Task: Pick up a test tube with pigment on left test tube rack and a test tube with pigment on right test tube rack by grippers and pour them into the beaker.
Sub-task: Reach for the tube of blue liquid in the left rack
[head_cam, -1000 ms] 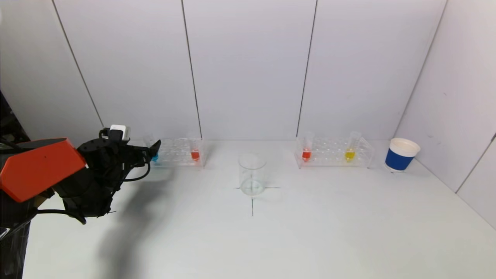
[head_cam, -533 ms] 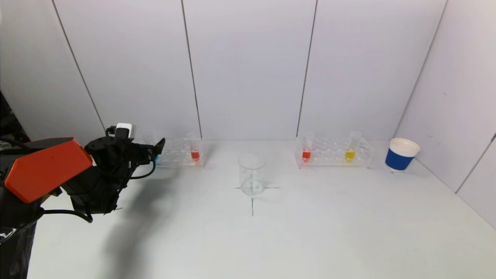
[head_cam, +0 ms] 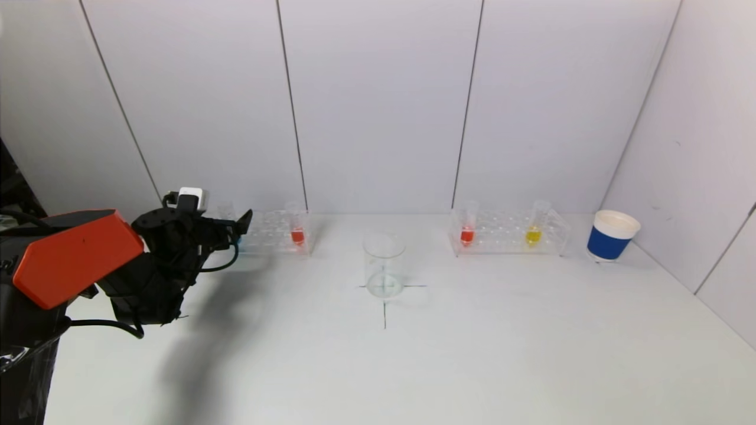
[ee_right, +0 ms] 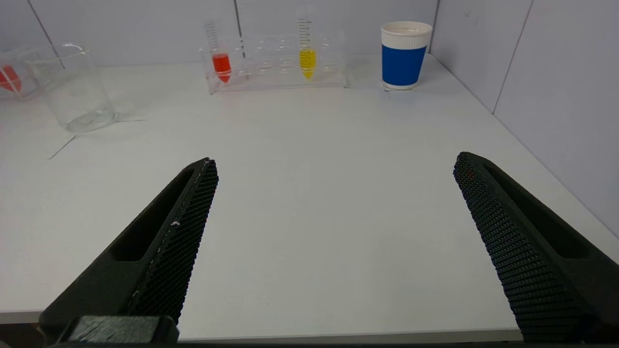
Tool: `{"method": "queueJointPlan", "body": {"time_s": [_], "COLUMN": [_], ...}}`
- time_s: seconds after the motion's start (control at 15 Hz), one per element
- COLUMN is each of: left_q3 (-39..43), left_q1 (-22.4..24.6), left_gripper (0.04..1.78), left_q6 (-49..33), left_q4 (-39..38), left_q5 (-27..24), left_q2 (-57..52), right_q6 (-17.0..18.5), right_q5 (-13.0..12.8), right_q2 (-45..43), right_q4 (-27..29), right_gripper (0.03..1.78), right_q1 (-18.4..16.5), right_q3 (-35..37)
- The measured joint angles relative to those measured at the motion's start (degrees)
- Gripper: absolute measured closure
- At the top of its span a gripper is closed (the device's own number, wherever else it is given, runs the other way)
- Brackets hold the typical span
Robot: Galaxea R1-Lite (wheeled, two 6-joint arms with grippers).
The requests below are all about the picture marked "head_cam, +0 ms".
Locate test tube with blue pigment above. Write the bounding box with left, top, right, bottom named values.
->
left=219, top=202, right=242, bottom=246

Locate clear glass beaker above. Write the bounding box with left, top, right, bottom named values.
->
left=362, top=231, right=408, bottom=300

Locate test tube with red pigment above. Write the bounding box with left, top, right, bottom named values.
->
left=460, top=199, right=480, bottom=247
left=285, top=200, right=308, bottom=247

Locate clear acrylic test tube rack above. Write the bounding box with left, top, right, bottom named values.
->
left=233, top=209, right=314, bottom=256
left=449, top=207, right=572, bottom=257

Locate test tube with yellow pigment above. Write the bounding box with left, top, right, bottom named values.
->
left=524, top=199, right=553, bottom=247

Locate blue and white paper cup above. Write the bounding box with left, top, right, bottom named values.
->
left=586, top=210, right=642, bottom=263

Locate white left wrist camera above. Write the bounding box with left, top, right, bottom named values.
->
left=176, top=187, right=209, bottom=214

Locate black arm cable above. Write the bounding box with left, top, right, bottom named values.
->
left=59, top=236, right=240, bottom=340

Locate black shoulder cable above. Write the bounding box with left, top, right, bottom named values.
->
left=0, top=209, right=47, bottom=230

